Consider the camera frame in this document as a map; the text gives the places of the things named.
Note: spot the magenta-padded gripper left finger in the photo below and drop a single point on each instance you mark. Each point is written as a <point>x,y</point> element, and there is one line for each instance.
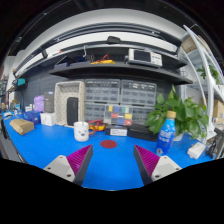
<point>60,166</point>

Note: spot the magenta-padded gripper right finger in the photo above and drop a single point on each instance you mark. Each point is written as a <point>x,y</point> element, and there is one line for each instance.
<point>163,166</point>

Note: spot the blue drink bottle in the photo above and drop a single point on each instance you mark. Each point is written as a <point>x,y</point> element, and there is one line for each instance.
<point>165,135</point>

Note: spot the white power adapter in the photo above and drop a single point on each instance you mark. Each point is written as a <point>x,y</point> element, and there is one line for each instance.
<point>196,150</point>

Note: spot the white mug with face print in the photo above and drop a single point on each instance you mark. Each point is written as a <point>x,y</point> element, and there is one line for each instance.
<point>81,131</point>

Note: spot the flat black case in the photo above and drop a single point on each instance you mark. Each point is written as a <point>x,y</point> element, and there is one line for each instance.
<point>140,132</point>

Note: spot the small white box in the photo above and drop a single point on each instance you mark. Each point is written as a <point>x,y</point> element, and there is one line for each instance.
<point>48,119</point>

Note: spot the flat round red coaster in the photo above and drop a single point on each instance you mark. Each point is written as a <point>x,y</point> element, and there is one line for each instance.
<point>108,144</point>

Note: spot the green potted plant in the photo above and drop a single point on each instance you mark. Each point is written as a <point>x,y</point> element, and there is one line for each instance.
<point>186,116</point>

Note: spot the red and yellow clamp meter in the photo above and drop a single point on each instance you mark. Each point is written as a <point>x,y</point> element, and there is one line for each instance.
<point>98,126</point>

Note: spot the brown cardboard box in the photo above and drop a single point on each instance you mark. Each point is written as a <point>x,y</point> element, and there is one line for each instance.
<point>21,126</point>

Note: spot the small grey drawer cabinet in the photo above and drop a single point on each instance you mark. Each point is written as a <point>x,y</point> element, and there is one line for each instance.
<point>141,115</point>
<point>94,112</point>

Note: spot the blue box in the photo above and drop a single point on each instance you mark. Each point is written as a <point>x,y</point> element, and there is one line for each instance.
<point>31,117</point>

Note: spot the black rectangular case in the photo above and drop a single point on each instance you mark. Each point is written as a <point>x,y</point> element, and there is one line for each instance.
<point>72,111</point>

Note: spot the black device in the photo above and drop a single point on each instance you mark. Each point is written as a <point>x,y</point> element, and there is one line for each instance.
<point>216,143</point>

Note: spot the white perforated tray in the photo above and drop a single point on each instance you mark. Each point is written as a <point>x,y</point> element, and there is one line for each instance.
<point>60,103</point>

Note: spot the dark grey box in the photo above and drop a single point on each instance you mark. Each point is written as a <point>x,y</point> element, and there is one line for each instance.
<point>49,101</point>

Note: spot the purple bag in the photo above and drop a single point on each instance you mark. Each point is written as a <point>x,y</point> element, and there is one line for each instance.
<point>39,103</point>

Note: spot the clear organizer with coloured parts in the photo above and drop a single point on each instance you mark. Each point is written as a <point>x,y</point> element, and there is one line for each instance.
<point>118,115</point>

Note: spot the white shelf unit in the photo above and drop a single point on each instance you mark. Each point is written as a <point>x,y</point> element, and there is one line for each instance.
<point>208,83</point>

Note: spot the black bench shelf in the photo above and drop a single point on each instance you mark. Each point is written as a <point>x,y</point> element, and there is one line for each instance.
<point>116,71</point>

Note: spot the yellow and red test leads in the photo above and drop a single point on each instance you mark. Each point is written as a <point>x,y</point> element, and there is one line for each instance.
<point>102,61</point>

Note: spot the black pouch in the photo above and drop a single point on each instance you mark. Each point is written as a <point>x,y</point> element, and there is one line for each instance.
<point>114,40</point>

